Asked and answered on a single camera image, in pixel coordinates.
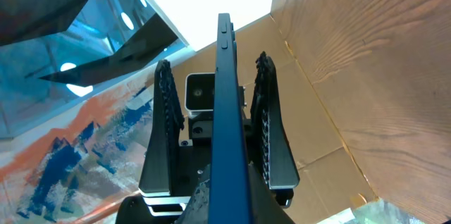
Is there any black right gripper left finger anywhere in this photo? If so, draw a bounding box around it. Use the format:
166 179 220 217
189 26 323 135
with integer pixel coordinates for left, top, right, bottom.
175 164 211 224

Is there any blue Galaxy smartphone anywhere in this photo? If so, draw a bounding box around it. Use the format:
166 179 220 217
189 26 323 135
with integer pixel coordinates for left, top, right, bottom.
208 13 254 224

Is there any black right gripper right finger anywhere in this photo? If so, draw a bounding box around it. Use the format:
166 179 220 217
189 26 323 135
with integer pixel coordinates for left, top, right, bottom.
248 163 294 224

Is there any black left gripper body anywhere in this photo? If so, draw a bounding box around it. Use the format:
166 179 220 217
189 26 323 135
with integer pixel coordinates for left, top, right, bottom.
115 120 295 224

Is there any colourful painted board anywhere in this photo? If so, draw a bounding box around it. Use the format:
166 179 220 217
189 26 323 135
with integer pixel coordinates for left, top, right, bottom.
1 81 154 223

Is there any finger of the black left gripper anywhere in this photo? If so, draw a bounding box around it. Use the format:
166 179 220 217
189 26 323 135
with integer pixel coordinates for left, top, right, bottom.
251 52 299 189
139 60 185 196

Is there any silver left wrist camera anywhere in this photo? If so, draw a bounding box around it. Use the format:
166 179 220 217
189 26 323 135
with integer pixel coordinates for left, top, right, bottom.
185 73 215 118

